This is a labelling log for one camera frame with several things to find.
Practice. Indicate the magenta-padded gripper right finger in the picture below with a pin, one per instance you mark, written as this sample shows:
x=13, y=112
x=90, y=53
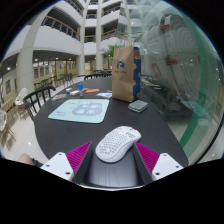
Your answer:
x=165, y=166

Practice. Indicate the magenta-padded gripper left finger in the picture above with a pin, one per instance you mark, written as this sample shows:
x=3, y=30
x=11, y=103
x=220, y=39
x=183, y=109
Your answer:
x=60, y=165

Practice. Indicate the white perforated computer mouse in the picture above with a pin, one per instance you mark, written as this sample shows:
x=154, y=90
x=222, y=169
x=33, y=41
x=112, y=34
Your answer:
x=116, y=143

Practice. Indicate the light green printed mouse pad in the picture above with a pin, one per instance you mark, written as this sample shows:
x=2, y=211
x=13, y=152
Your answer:
x=80, y=111

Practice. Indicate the person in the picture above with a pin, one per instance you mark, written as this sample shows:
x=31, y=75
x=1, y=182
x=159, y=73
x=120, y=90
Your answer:
x=26, y=158

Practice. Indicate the grey smartphone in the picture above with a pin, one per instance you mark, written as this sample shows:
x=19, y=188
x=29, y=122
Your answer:
x=138, y=106

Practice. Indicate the white mesh chair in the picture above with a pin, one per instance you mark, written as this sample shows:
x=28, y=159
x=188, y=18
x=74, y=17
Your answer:
x=2, y=120
x=21, y=95

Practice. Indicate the black slatted chair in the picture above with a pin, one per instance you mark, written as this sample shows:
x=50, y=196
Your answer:
x=96, y=76
x=30, y=96

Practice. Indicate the small white square box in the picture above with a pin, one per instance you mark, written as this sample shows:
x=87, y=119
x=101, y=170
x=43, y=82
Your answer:
x=68, y=90

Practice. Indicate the small blue-capped bottle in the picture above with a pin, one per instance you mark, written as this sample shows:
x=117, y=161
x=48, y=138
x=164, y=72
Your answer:
x=80, y=90

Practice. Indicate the orange flat card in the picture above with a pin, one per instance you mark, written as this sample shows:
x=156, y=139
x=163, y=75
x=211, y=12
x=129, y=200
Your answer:
x=92, y=90

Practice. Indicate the white and blue plastic packet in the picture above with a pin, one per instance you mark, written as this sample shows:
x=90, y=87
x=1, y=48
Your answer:
x=104, y=95

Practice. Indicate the group of dark chairs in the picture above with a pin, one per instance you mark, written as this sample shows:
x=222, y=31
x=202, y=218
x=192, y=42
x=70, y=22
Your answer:
x=56, y=80

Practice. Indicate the brown paper bag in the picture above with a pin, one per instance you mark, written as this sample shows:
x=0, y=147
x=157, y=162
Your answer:
x=124, y=76

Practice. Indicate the green potted plant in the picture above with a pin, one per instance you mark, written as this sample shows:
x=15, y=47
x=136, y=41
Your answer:
x=111, y=51

